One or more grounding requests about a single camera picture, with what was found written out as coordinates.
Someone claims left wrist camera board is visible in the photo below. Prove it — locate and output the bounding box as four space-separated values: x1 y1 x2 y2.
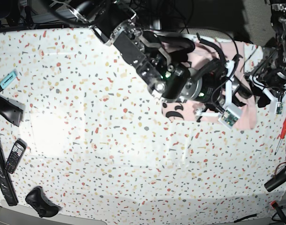
275 102 283 114

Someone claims light blue highlighter marker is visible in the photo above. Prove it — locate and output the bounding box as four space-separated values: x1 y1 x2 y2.
0 70 17 92

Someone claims red handled screwdriver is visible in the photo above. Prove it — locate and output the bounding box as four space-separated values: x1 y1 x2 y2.
274 118 286 155

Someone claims long black bar in wrap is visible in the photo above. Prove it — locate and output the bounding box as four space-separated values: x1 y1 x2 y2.
0 144 18 206

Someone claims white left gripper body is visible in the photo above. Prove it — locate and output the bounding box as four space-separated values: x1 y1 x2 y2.
249 75 285 113

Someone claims black cordless phone handset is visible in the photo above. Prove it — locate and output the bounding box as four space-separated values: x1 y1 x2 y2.
5 139 27 174

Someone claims black game controller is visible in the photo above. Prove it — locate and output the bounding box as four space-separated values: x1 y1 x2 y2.
25 186 61 218

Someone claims pink T-shirt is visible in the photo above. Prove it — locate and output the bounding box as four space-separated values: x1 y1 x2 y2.
161 40 257 130

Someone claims terrazzo patterned tablecloth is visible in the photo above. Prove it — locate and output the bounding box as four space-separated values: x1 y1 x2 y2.
0 29 286 225

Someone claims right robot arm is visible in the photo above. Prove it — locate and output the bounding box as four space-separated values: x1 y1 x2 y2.
42 0 257 129

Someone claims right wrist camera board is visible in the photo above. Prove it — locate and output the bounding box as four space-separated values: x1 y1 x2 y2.
218 111 239 129

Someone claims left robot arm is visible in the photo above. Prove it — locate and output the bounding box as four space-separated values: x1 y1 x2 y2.
248 0 286 114

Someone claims black cable bottom right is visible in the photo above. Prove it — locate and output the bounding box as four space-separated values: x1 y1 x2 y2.
234 213 258 223

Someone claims black cylindrical tool right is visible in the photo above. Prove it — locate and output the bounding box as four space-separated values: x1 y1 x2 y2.
264 166 286 192

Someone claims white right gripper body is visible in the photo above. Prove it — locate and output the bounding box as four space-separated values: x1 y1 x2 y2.
195 60 242 122

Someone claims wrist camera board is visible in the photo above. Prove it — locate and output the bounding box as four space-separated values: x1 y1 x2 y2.
218 111 239 129
275 102 283 114

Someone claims red black clamp bottom right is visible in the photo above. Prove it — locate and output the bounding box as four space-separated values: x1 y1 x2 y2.
271 201 286 225

